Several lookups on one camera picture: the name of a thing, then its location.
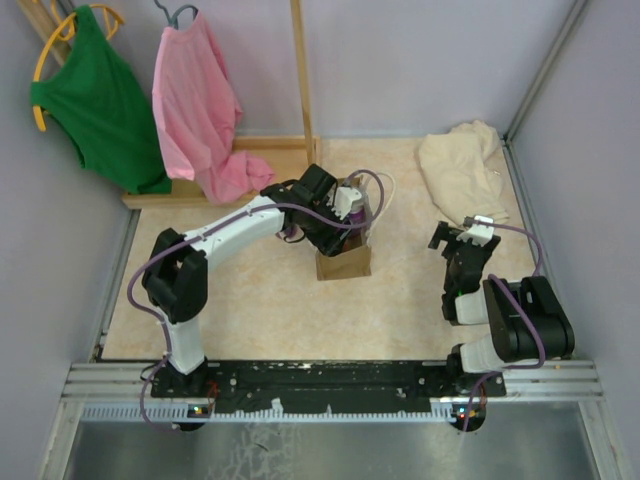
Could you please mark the pink shirt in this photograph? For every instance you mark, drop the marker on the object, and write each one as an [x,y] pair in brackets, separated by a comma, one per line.
[196,113]

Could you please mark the wooden clothes rack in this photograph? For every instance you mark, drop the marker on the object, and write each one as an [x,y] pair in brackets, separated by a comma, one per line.
[263,43]

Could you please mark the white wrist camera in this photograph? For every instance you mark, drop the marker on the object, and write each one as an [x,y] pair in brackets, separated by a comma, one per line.
[345,201]
[479,230]

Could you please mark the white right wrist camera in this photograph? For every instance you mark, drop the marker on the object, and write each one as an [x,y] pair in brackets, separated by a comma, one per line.
[479,230]

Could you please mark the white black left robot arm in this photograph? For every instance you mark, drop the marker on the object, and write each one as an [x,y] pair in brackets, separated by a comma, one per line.
[177,276]

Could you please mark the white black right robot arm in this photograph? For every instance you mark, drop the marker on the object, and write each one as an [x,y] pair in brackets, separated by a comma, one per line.
[527,324]

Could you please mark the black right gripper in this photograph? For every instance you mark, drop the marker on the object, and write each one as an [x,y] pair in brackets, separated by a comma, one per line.
[446,233]

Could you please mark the grey clothes hanger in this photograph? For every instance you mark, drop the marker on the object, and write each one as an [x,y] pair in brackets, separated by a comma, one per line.
[172,18]

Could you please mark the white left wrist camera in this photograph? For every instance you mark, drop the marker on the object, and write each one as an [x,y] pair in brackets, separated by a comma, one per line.
[345,201]

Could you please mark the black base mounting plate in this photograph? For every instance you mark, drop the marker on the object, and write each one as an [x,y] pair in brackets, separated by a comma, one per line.
[306,387]

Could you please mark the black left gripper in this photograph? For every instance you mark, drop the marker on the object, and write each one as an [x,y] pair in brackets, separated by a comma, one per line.
[329,243]

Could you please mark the yellow clothes hanger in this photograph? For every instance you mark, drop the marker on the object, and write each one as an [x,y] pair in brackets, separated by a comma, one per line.
[64,32]

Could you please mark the purple soda can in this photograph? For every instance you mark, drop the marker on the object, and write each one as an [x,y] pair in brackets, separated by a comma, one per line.
[359,217]

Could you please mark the green tank top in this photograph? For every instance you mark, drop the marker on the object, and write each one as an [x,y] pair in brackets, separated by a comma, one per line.
[92,93]

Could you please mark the brown canvas bag white handles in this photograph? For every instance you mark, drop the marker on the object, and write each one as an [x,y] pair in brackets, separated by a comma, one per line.
[379,189]

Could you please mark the white cable duct strip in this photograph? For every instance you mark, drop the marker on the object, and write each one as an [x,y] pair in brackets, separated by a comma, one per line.
[199,412]

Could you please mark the cream folded cloth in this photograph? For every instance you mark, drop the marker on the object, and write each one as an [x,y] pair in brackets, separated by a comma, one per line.
[454,169]

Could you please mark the aluminium frame rail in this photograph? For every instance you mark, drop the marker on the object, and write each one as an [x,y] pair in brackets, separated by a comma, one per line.
[570,380]

